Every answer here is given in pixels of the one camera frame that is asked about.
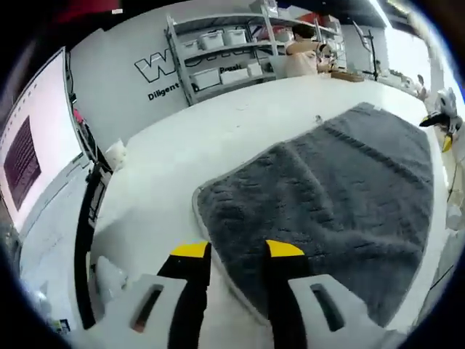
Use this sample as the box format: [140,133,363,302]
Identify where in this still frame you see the grey towel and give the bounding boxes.
[191,102,435,328]

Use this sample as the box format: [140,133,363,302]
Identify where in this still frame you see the white side desk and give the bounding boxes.
[14,159,95,328]

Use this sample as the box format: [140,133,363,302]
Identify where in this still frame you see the grey metal shelf rack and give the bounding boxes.
[165,12,346,107]

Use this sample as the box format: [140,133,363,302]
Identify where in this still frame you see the white paper cup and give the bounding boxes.
[107,140,128,170]

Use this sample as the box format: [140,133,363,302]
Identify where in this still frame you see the brown wooden tray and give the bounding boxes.
[330,68,364,81]

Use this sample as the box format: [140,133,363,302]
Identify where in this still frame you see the black curved frame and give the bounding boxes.
[73,159,110,331]

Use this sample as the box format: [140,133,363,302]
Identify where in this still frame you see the group of white storage boxes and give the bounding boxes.
[181,28,291,90]

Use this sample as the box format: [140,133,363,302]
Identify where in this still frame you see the large computer monitor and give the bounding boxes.
[0,47,83,222]

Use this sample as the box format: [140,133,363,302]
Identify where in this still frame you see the monitor on black stand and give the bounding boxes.
[352,20,381,81]

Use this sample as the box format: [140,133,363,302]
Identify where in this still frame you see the white chair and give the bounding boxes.
[94,255,129,308]

